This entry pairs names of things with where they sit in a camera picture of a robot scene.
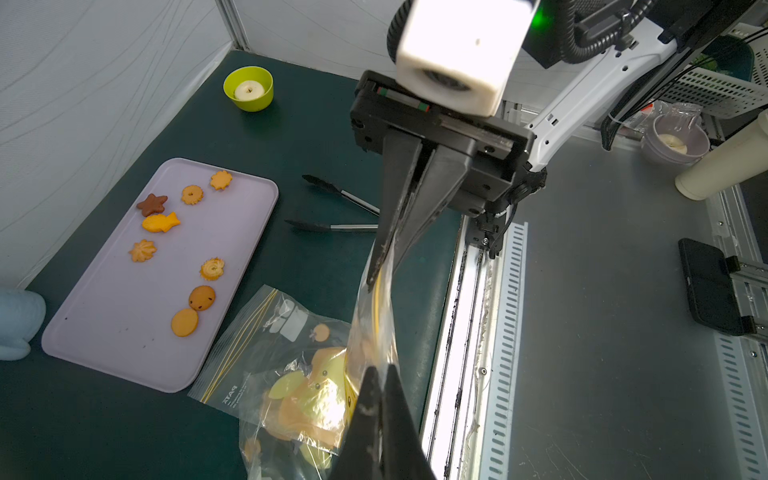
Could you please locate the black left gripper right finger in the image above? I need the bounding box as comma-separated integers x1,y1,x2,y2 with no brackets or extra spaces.
381,364,435,480

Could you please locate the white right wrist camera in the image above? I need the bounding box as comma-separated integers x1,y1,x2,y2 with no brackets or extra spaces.
386,0,539,117

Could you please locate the chocolate chip round cookie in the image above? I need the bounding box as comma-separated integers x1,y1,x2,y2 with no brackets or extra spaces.
188,285,216,311

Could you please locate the flat flower cookie right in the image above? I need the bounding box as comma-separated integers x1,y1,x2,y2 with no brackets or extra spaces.
209,170,233,191

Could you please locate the lavender plastic tray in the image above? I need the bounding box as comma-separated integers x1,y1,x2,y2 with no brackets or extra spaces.
41,158,279,393

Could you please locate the white vent strip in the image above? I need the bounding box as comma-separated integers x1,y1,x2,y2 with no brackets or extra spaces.
478,223,528,479

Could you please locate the brown star cookie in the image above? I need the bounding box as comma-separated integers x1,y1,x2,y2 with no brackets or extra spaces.
136,193,168,217

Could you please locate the ring flower cookie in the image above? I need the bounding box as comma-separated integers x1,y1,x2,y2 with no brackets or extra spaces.
181,185,204,205

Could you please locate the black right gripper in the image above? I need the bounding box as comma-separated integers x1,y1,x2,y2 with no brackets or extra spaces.
350,71,547,291

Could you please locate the plain round yellow cookie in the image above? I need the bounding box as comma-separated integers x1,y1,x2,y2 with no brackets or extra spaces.
171,308,199,337

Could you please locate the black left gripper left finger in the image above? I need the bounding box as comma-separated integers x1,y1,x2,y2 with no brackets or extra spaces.
329,367,383,480

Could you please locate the beige cylinder container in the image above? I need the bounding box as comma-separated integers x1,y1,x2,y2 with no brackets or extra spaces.
675,110,767,201

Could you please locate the cream swirl cookie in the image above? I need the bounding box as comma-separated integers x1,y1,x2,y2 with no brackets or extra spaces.
200,258,225,281

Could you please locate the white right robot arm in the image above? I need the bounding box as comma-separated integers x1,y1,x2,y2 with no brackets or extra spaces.
350,1,749,288

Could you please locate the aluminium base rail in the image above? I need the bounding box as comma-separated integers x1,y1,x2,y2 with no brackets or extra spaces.
421,219,496,479

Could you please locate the swirl piped cookie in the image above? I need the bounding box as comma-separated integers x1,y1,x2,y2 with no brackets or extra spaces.
130,240,157,263

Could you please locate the light blue ceramic mug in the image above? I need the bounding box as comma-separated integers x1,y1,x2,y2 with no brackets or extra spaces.
1,289,46,361

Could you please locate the black phone device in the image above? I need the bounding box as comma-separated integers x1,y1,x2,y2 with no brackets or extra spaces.
678,238,757,336

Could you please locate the small yellow fish cookie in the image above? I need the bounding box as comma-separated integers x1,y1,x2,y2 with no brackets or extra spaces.
142,212,181,233

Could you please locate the clear plastic cup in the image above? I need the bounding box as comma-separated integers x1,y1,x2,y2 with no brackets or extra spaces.
640,103,711,166

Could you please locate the clear zip bag with duck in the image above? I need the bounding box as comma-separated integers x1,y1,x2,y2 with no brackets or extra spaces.
189,285,350,479

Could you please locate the green plastic bowl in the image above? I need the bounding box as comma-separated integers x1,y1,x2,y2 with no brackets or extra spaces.
223,66,274,112

